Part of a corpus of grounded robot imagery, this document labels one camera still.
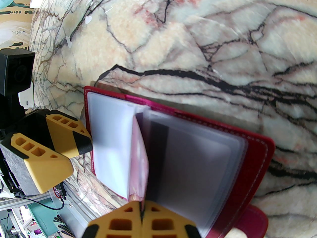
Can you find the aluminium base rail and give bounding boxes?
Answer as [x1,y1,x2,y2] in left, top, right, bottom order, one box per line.
[0,189,117,232]

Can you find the pink flower VIP card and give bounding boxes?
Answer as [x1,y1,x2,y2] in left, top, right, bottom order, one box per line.
[129,115,150,203]

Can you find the white gold VIP card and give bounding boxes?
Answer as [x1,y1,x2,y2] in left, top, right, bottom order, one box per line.
[146,119,233,222]

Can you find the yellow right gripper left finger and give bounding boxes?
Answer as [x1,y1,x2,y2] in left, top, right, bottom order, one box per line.
[85,201,144,238]

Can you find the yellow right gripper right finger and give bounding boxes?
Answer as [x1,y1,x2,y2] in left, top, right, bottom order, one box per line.
[143,200,201,238]

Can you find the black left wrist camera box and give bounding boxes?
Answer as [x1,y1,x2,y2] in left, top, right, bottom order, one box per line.
[0,48,35,96]

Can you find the red leather card holder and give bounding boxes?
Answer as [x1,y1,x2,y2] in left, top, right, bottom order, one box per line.
[83,85,276,238]

